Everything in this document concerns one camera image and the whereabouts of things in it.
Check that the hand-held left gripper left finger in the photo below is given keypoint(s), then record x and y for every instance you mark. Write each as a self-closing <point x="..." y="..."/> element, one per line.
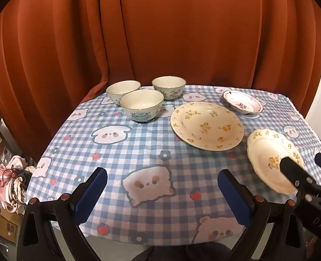
<point x="92" y="193"/>

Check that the small yellow floral scalloped plate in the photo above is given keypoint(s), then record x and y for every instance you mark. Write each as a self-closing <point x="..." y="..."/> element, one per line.
<point x="264" y="152"/>

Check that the cardboard box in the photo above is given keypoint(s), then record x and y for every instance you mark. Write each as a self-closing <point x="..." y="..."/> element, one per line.
<point x="8" y="223"/>

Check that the blue floral ceramic bowl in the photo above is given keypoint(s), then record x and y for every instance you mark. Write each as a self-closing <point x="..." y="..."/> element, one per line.
<point x="122" y="88"/>
<point x="141" y="102"/>
<point x="168" y="85"/>

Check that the orange curtain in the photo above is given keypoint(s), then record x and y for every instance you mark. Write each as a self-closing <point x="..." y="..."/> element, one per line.
<point x="160" y="32"/>

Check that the red rimmed scalloped plate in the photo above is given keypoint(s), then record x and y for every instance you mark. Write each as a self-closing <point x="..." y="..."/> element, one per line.
<point x="242" y="102"/>

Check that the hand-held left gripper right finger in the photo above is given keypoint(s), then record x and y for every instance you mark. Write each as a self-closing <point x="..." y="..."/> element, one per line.
<point x="232" y="193"/>

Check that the blue checked cartoon tablecloth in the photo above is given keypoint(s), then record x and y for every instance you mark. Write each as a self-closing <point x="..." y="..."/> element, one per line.
<point x="149" y="146"/>

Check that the pink and white clothes pile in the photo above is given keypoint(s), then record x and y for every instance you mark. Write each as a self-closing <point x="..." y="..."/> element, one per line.
<point x="10" y="179"/>

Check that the large yellow floral plate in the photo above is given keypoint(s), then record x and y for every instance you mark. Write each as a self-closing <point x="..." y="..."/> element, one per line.
<point x="204" y="125"/>

